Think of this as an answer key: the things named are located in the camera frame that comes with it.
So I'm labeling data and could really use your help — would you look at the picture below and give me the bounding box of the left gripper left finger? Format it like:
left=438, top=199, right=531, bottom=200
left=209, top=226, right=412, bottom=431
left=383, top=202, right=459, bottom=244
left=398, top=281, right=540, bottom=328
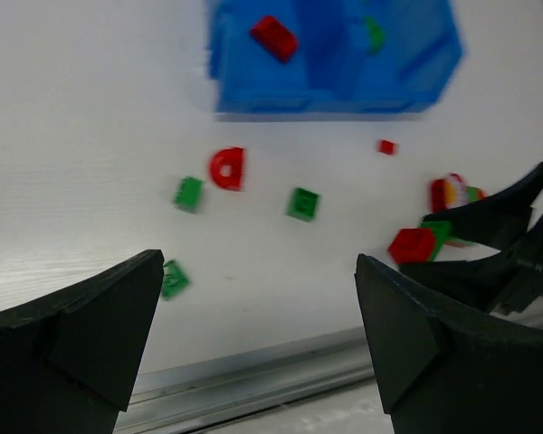
left=0, top=250, right=164, bottom=433

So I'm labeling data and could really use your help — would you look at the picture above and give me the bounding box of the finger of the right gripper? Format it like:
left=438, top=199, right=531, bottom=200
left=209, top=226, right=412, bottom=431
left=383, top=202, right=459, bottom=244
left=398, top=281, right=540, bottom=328
left=423, top=162, right=543, bottom=249
left=399, top=214, right=543, bottom=315

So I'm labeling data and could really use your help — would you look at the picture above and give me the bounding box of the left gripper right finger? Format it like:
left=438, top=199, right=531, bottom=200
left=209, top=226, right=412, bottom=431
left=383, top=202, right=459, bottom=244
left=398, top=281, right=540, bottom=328
left=355, top=254, right=543, bottom=433

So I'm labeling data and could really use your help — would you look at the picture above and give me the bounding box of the flower lego stack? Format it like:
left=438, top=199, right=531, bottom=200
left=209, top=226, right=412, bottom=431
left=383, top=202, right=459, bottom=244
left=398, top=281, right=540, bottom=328
left=428, top=173, right=486, bottom=213

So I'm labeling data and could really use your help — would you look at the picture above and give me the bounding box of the red green lego stack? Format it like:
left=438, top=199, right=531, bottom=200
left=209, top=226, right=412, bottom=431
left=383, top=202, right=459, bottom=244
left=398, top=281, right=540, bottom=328
left=387, top=221, right=472, bottom=265

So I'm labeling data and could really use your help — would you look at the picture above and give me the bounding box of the small red lego plate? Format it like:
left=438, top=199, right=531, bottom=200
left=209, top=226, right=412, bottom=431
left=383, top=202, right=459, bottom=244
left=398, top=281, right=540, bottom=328
left=377, top=139, right=398, bottom=156

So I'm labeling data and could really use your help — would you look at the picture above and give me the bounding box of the green square lego brick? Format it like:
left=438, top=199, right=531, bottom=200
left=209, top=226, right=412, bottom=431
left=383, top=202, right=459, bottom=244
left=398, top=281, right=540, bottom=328
left=364, top=16, right=386, bottom=55

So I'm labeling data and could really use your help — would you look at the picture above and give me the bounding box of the red arch lego piece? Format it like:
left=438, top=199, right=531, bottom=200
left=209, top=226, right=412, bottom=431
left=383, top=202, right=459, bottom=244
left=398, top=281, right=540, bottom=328
left=208, top=147, right=246, bottom=192

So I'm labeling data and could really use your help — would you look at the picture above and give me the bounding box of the red rounded lego brick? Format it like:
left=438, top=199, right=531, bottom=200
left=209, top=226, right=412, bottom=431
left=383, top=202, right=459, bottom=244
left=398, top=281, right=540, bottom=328
left=249, top=15, right=299, bottom=63

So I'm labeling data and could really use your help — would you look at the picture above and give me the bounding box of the blue two-compartment bin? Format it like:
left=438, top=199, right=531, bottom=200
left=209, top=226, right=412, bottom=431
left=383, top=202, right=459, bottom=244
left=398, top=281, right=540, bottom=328
left=205, top=1, right=463, bottom=116

